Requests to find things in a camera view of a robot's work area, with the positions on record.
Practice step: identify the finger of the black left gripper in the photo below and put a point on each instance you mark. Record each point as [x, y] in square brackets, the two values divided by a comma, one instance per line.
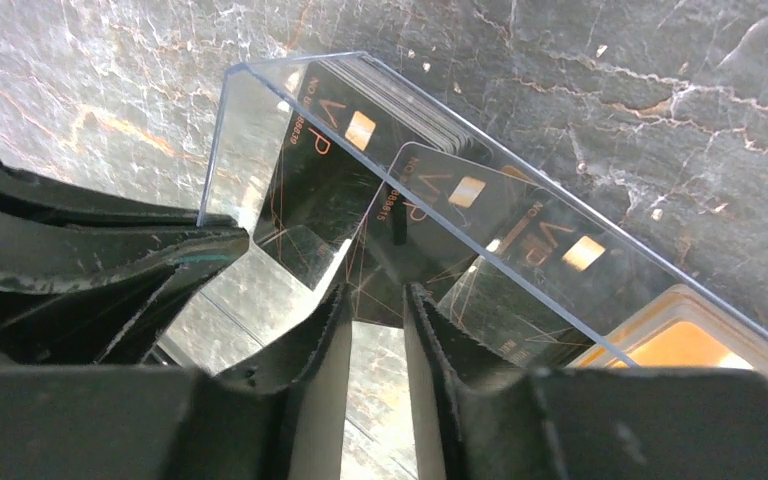
[92, 278]

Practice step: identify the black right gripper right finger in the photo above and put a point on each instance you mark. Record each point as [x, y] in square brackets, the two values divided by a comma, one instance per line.
[478, 416]

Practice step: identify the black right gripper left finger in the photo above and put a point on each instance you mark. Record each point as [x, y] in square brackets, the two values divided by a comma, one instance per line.
[279, 414]

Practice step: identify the gold credit card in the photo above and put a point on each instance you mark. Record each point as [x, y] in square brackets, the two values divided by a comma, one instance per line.
[679, 328]

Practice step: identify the clear acrylic card stand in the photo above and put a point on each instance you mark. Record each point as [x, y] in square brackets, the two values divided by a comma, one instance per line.
[525, 296]

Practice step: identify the black credit card stack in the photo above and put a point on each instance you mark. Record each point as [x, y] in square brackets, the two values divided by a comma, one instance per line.
[320, 191]

